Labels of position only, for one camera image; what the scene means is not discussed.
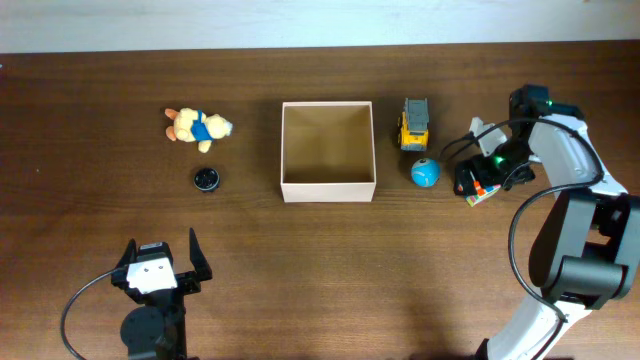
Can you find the left black cable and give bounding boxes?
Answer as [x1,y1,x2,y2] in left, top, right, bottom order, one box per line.
[60,268,127,360]

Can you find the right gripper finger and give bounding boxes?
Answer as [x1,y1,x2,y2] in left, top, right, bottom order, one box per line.
[501,163,535,191]
[453,162,481,196]

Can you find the yellow grey toy truck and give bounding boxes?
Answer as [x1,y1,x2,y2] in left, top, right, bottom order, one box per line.
[398,98,430,152]

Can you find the multicoloured puzzle cube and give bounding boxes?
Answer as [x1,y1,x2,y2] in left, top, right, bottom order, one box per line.
[465,173,501,207]

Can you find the right black cable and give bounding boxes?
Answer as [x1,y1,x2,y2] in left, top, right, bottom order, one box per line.
[438,115,606,321]

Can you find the beige cardboard box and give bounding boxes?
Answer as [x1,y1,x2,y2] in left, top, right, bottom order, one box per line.
[280,101,377,203]

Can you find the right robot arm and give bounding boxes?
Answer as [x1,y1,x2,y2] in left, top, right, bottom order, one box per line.
[453,84,639,359]

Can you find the blue toy ball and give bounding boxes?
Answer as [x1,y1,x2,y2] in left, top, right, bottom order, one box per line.
[411,158,441,188]

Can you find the black round speaker puck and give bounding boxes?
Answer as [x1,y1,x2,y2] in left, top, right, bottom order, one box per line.
[193,168,220,193]

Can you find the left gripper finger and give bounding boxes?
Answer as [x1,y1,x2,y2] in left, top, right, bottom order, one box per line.
[116,239,137,268]
[189,228,212,281]

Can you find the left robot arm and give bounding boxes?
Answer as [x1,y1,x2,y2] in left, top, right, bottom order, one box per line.
[111,229,212,360]

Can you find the black cable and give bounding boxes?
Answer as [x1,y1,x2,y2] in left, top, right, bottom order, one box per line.
[60,268,127,360]
[438,115,606,321]

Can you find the yellow plush bear toy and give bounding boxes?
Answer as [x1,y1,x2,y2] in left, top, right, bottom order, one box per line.
[164,108,234,153]

